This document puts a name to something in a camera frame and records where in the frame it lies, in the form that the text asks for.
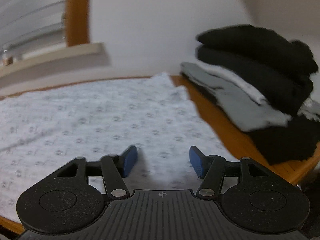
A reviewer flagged grey folded garment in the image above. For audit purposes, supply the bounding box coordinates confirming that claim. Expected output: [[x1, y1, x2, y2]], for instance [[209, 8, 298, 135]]
[[180, 64, 293, 132]]

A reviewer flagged wooden window frame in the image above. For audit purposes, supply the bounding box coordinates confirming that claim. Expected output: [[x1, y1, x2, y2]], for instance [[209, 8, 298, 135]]
[[65, 0, 91, 47]]

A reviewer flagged stack of folded clothes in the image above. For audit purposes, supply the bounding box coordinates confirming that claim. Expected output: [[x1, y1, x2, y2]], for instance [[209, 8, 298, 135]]
[[196, 46, 314, 117]]

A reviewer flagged white patterned pajama garment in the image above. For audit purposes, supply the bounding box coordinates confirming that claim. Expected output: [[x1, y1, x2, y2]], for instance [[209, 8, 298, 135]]
[[0, 72, 242, 224]]

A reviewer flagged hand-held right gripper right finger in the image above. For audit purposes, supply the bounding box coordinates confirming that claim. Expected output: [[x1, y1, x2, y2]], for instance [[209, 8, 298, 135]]
[[189, 145, 267, 202]]

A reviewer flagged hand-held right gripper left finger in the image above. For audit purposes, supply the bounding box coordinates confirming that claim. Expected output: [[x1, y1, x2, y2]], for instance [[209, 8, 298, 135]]
[[56, 144, 138, 200]]

